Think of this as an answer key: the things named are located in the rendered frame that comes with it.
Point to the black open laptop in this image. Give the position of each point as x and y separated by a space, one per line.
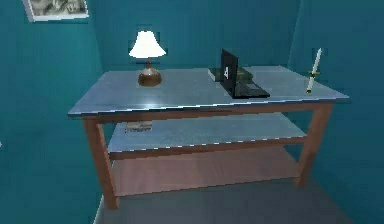
233 76

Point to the white framed wall picture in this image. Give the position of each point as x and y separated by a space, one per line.
56 8

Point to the brown table lamp white shade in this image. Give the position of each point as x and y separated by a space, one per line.
147 46

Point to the wooden table with glass top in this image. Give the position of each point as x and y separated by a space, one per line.
186 96

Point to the pale grey newspaper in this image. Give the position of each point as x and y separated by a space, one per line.
138 126

